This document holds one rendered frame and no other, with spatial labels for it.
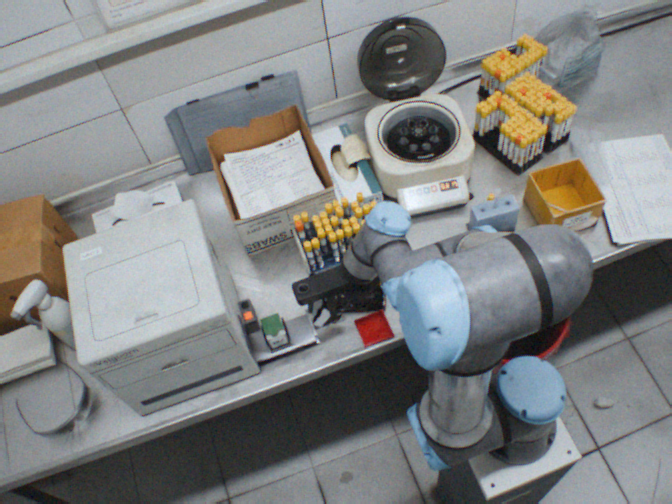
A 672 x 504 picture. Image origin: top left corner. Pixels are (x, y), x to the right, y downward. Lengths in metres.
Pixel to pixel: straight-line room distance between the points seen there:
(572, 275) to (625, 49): 1.37
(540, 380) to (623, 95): 1.00
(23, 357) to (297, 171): 0.78
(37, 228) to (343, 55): 0.84
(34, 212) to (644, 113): 1.56
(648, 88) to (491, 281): 1.31
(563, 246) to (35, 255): 1.14
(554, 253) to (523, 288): 0.05
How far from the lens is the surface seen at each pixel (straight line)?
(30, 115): 1.58
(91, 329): 1.21
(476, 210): 1.43
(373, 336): 1.39
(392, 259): 1.09
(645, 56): 2.02
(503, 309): 0.69
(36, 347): 1.59
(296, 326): 1.38
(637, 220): 1.60
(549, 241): 0.72
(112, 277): 1.24
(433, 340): 0.68
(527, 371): 1.10
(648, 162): 1.72
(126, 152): 1.68
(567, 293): 0.72
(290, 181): 1.56
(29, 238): 1.56
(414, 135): 1.54
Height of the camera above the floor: 2.14
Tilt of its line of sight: 58 degrees down
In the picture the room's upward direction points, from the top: 12 degrees counter-clockwise
